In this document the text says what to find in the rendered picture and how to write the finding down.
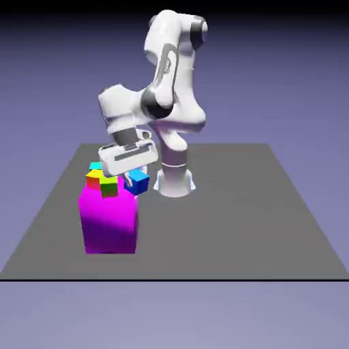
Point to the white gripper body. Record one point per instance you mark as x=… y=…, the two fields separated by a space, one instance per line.
x=128 y=161

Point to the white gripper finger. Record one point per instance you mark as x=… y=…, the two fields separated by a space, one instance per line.
x=127 y=180
x=143 y=169

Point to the small blue cube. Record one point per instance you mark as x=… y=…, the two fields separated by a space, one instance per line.
x=139 y=182

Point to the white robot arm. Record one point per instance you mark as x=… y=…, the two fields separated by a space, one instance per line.
x=174 y=81

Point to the small green cube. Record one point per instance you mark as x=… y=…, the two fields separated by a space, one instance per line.
x=109 y=186

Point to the small cyan cube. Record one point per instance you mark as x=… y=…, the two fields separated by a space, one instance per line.
x=95 y=165

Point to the small orange cube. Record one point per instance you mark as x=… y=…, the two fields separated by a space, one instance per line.
x=93 y=180

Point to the large magenta box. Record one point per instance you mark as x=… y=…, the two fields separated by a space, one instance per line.
x=109 y=220

